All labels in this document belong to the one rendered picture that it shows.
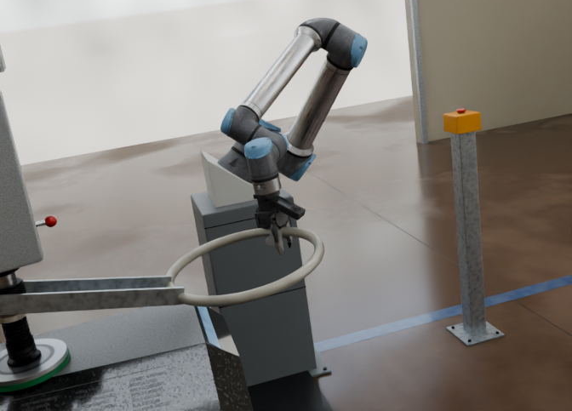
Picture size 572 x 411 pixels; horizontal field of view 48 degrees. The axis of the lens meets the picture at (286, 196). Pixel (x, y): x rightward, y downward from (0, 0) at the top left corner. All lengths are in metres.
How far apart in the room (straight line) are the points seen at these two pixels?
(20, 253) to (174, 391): 0.51
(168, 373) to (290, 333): 1.31
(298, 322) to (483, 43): 5.38
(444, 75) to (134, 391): 6.28
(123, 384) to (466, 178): 1.82
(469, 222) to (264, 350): 1.09
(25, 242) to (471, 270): 2.09
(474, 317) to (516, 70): 5.16
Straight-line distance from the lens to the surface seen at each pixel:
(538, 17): 8.16
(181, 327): 1.83
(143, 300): 1.78
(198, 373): 1.70
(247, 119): 2.14
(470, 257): 3.08
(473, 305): 3.18
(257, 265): 2.78
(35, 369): 1.77
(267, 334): 2.92
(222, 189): 2.73
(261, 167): 2.00
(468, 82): 7.69
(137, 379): 1.72
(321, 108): 2.59
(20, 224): 1.62
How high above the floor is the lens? 1.59
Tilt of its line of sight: 16 degrees down
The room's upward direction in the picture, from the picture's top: 8 degrees counter-clockwise
